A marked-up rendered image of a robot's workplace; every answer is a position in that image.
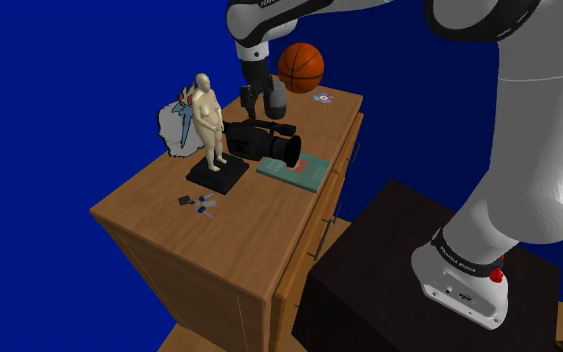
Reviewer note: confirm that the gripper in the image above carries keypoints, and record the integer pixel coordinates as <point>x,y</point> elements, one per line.
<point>254,75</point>

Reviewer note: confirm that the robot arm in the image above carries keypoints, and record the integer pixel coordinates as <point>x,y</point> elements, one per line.
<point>529,146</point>

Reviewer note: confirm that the grey cylinder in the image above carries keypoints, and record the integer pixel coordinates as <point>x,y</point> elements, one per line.
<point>277,105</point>

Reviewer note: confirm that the orange basketball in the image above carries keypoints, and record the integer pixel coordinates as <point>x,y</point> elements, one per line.
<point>300,67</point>

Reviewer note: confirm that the beige figure on black base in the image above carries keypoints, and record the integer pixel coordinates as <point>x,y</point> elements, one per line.
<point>208,112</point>

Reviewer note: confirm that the shiny compact disc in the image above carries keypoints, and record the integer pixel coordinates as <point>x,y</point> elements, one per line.
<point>324,98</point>

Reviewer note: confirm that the white and blue plush toy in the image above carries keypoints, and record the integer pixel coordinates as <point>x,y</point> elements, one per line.
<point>171,131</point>

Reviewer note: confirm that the green book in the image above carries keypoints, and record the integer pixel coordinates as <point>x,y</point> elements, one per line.
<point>305,174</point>

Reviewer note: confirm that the bunch of blue keys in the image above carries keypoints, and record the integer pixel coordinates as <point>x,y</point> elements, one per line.
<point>202,204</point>

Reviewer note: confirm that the wooden chest of drawers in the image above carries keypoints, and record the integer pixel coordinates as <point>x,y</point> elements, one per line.
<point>242,219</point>

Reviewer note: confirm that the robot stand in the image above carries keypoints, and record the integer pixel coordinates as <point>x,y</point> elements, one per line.
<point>373,273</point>

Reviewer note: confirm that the black video camera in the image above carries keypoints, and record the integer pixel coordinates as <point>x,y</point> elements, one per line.
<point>254,141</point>

